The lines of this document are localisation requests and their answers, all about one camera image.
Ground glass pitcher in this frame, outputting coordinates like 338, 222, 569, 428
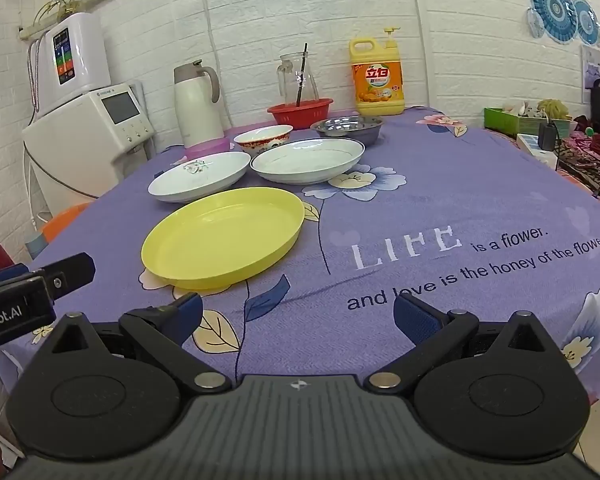
276, 52, 320, 104

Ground purple floral tablecloth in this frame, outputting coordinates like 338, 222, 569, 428
0, 105, 600, 409

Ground yellow detergent bottle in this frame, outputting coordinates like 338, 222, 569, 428
349, 27, 405, 116

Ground black power adapter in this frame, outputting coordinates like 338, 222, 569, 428
538, 120, 559, 152

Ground stainless steel bowl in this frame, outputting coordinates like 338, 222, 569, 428
311, 115, 384, 148

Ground white thermos jug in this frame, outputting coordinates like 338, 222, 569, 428
173, 60, 224, 148

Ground red white ceramic bowl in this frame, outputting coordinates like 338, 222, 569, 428
234, 125, 294, 158

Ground orange plastic basin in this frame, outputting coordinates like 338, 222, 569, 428
41, 203, 90, 244

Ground yellow plastic plate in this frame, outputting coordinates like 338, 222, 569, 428
140, 188, 304, 292

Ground red plastic colander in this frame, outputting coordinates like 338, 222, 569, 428
268, 98, 332, 130

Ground white wall water purifier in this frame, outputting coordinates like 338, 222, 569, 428
28, 12, 111, 119

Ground black straw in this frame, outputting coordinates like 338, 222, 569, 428
296, 42, 309, 107

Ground white water dispenser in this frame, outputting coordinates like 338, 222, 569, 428
22, 84, 155, 216

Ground white blue-rimmed plate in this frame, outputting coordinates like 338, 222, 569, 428
250, 139, 365, 185

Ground green box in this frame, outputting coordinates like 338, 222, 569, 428
483, 101, 572, 138

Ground purple plastic bowl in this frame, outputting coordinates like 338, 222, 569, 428
185, 136, 230, 160

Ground blue paper fan decoration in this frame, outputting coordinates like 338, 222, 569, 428
526, 0, 600, 47

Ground white floral ceramic plate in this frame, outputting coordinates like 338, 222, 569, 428
148, 152, 251, 204

